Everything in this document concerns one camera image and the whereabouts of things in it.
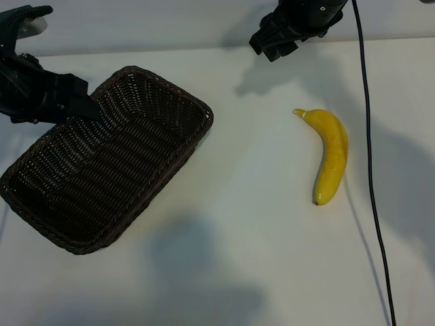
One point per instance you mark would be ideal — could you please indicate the dark brown woven wicker basket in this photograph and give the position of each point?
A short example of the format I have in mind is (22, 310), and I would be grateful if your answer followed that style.
(112, 159)

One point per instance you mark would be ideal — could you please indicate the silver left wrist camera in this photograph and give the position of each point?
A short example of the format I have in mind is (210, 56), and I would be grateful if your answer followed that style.
(34, 27)

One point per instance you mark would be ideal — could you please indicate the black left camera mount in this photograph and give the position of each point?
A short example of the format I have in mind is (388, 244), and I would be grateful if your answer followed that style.
(10, 20)

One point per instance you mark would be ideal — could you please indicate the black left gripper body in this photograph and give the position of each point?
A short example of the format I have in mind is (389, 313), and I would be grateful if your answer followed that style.
(27, 91)

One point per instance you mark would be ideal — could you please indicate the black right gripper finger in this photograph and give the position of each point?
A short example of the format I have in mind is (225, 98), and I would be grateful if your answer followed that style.
(272, 35)
(280, 51)

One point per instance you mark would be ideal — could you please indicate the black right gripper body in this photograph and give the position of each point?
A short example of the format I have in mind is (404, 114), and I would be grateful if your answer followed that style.
(312, 17)

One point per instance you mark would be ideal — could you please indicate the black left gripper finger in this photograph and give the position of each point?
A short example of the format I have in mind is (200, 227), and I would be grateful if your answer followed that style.
(74, 86)
(83, 108)

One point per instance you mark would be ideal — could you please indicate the yellow banana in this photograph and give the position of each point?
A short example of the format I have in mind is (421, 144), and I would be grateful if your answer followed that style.
(334, 149)

